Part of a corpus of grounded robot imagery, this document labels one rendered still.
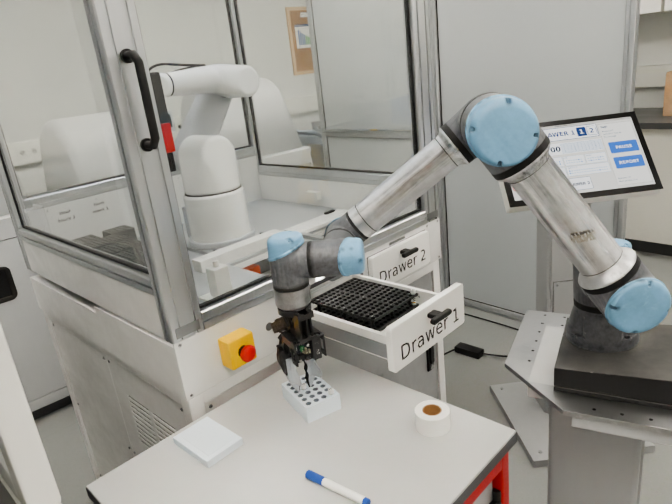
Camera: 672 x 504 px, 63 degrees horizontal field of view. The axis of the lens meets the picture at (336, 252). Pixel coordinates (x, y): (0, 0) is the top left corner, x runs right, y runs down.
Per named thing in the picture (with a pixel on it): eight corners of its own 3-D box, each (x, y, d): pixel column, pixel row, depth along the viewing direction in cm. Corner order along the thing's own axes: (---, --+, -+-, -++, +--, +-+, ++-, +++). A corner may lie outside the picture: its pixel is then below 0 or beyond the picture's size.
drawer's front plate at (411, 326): (464, 322, 139) (463, 282, 136) (394, 374, 120) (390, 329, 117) (458, 320, 141) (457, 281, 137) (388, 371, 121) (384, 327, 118)
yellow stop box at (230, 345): (259, 358, 129) (254, 331, 127) (235, 372, 125) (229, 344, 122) (246, 352, 133) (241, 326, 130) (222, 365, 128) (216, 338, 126)
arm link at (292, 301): (267, 285, 114) (301, 275, 118) (270, 305, 116) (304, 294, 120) (282, 296, 108) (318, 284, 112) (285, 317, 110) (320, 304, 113)
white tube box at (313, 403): (341, 408, 120) (339, 393, 119) (308, 423, 117) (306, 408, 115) (314, 384, 131) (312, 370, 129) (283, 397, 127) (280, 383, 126)
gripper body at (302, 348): (296, 370, 112) (288, 318, 109) (278, 354, 120) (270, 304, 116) (328, 357, 116) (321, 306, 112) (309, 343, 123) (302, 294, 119)
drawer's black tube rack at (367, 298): (419, 315, 142) (418, 293, 140) (376, 344, 130) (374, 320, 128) (356, 297, 157) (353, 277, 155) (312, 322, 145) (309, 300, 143)
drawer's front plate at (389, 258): (430, 262, 182) (428, 230, 178) (374, 293, 163) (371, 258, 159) (426, 261, 183) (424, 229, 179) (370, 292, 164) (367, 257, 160)
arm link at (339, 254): (363, 226, 115) (312, 230, 116) (360, 243, 105) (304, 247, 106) (366, 261, 118) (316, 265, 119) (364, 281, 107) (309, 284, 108)
